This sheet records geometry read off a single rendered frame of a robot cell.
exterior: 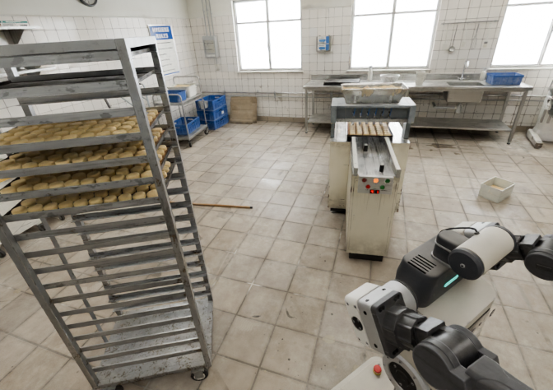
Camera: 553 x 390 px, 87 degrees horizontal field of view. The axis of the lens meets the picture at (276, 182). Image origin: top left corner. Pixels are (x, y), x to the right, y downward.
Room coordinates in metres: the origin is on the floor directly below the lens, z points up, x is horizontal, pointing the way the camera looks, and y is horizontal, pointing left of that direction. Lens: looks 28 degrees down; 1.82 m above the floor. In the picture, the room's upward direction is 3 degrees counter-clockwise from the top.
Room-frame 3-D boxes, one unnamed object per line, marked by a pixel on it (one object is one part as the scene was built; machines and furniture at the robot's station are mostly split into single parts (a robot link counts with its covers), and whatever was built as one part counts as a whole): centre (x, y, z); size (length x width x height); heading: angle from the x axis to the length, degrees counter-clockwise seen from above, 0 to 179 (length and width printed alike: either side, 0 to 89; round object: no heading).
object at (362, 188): (1.87, -0.72, 0.77); 0.24 x 0.04 x 0.14; 77
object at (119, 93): (1.39, 0.81, 1.59); 0.64 x 0.03 x 0.03; 98
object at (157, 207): (1.39, 0.81, 0.96); 0.64 x 0.03 x 0.03; 98
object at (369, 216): (2.22, -0.81, 0.45); 0.70 x 0.34 x 0.90; 167
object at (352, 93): (2.71, -0.92, 1.25); 0.56 x 0.29 x 0.14; 77
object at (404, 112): (2.71, -0.92, 1.01); 0.72 x 0.33 x 0.34; 77
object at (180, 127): (5.43, 1.68, 0.29); 0.56 x 0.38 x 0.20; 168
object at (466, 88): (5.15, -2.29, 0.61); 3.40 x 0.70 x 1.22; 70
